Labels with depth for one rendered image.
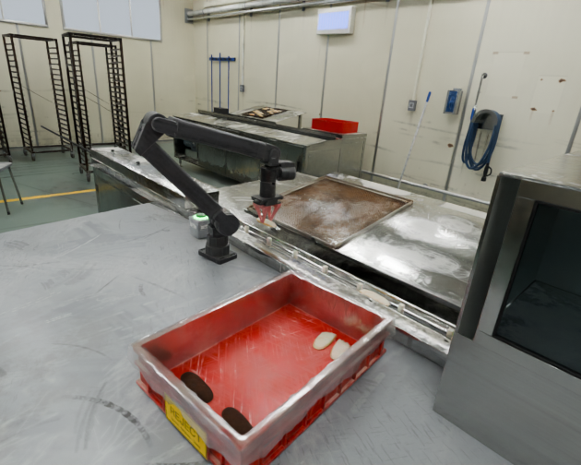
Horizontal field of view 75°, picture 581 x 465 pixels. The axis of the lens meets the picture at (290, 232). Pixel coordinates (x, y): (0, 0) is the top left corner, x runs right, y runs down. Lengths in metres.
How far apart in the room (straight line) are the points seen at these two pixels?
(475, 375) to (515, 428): 0.10
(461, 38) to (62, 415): 4.87
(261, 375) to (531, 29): 4.43
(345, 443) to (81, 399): 0.50
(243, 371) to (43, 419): 0.37
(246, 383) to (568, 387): 0.56
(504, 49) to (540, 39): 0.32
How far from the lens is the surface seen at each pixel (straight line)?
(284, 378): 0.86
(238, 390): 0.83
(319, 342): 0.95
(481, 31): 4.98
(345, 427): 0.79
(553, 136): 4.67
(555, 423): 0.78
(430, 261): 1.28
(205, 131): 1.20
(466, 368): 0.79
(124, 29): 8.59
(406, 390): 0.90
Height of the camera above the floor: 1.41
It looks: 22 degrees down
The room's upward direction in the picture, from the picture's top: 4 degrees clockwise
